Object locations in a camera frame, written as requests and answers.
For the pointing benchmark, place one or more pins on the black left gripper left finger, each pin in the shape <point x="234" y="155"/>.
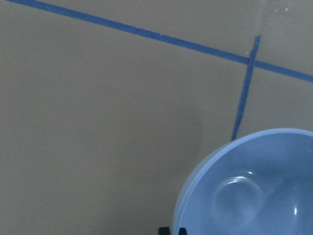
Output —
<point x="164" y="231"/>

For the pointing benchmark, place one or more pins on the blue bowl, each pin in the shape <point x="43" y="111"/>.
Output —
<point x="260" y="184"/>

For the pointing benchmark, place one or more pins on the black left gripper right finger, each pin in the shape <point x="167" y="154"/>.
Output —
<point x="182" y="231"/>

